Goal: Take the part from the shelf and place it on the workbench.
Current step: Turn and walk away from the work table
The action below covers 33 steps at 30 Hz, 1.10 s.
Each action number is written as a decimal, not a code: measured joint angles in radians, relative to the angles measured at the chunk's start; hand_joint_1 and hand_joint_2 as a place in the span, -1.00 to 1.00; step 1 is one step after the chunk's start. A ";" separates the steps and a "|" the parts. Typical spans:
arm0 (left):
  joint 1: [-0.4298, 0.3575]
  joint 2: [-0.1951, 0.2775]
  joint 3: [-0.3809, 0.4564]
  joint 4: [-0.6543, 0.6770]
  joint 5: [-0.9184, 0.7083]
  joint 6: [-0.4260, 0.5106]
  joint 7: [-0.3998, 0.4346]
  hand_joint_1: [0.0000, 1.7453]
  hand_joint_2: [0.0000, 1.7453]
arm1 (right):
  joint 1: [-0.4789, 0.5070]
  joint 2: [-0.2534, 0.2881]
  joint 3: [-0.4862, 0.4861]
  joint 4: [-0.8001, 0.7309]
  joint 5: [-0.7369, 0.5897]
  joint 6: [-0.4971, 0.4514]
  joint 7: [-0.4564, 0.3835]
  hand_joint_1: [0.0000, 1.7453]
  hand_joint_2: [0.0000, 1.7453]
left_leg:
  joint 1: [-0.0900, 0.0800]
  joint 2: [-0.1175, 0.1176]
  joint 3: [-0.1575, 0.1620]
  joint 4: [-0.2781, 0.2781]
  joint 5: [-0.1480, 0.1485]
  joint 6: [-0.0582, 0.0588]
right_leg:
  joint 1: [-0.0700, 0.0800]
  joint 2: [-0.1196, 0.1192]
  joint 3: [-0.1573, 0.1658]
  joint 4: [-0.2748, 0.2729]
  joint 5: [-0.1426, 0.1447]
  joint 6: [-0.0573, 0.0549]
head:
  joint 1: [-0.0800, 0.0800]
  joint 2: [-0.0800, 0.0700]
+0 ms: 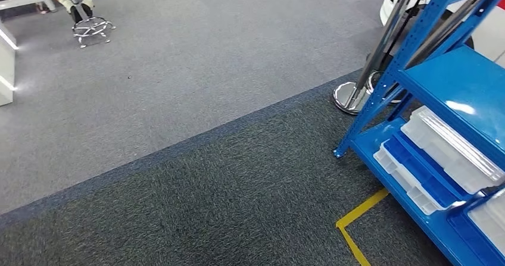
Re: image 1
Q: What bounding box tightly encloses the blue metal shelf rack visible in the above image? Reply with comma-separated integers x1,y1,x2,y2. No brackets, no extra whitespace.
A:
333,0,505,266

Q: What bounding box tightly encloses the chrome base stool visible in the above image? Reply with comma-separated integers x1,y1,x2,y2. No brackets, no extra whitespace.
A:
59,0,116,48

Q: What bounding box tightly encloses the black capped stanchion pole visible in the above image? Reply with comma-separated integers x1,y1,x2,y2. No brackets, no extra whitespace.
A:
367,0,485,104
333,0,420,115

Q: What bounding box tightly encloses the seated person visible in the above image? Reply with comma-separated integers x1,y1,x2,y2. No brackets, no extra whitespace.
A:
14,0,95,24

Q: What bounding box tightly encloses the yellow floor tape square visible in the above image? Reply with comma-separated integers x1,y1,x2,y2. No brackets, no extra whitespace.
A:
335,188,391,266

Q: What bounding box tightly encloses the white lit counter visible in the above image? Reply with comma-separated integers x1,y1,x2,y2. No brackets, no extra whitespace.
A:
0,20,18,107

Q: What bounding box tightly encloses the white car red stripe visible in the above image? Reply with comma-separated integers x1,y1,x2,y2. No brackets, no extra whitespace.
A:
379,0,505,68

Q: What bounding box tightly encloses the wide blue plastic bin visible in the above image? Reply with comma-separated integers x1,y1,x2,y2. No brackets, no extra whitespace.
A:
447,209,505,266

